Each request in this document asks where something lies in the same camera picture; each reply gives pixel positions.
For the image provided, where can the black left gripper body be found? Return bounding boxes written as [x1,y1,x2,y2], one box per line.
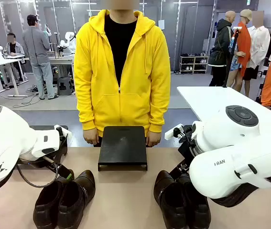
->
[39,133,69,167]

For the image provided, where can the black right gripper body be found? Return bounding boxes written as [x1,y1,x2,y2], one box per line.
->
[177,125,199,173]

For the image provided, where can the black shoe stand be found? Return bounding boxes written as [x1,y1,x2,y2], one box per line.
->
[98,125,148,172]

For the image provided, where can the person in yellow hoodie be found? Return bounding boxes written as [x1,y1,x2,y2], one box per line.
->
[73,9,172,138]

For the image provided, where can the seated person in grey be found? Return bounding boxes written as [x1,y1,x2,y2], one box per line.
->
[5,33,26,84]

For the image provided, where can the person's right hand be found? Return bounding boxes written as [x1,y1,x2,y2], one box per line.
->
[83,128,100,145]

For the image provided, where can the person's left hand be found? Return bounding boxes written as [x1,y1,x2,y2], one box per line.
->
[145,131,162,147]

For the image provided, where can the black leather buckle shoe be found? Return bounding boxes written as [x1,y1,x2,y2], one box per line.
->
[33,179,65,229]
[153,169,188,229]
[177,173,212,229]
[57,169,96,229]

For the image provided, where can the white side table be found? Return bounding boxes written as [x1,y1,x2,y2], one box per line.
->
[176,85,271,121]

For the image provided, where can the grey plastic stool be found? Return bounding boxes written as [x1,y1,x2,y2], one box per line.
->
[56,76,76,96]

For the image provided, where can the white shoe rack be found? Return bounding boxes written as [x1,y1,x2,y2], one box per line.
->
[179,54,209,74]

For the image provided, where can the standing man in grey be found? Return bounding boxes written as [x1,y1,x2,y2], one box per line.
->
[22,14,60,101]

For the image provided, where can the mannequin in dark jacket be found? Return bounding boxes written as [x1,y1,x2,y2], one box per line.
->
[207,10,237,87]

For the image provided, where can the mannequin in orange top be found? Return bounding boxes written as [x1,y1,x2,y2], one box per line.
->
[226,9,253,97]

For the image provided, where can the black t-shirt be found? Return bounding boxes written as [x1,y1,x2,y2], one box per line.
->
[104,13,138,87]

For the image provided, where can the figure in white shirt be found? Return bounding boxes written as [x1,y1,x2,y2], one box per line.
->
[242,10,271,82]

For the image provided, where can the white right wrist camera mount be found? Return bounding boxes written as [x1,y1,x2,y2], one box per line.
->
[164,124,185,140]

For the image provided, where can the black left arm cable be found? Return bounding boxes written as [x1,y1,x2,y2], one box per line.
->
[15,163,62,188]

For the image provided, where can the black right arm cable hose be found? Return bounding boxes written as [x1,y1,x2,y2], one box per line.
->
[210,182,261,208]

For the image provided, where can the floor cables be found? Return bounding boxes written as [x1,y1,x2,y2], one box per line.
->
[20,84,42,106]

